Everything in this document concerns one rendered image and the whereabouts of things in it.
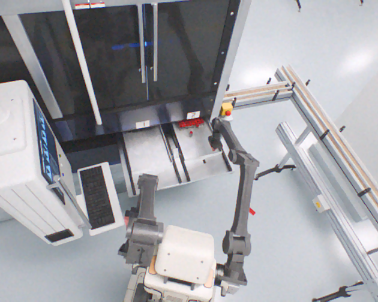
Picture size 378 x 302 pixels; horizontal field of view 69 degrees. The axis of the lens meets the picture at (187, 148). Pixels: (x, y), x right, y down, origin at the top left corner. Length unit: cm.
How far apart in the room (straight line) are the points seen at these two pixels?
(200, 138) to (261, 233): 117
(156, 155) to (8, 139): 94
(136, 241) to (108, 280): 163
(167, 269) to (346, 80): 380
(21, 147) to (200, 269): 77
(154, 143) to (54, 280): 136
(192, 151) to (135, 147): 38
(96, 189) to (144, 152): 38
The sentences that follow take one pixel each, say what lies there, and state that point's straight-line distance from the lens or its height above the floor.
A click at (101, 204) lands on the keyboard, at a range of 175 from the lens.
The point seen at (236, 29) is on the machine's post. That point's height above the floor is 164.
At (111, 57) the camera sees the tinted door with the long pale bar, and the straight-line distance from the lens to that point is 140.
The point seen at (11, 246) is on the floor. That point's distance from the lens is 276.
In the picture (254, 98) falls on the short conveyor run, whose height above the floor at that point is 93.
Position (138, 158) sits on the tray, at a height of 88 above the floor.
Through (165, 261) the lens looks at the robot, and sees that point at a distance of 110.
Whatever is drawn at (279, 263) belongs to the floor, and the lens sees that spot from 267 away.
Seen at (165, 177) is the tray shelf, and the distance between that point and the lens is 173.
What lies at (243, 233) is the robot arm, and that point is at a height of 128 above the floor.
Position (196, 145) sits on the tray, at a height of 88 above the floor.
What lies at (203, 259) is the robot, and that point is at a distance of 108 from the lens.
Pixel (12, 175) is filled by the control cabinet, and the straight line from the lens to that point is 110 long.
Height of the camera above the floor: 243
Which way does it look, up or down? 57 degrees down
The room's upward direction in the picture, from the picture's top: 10 degrees clockwise
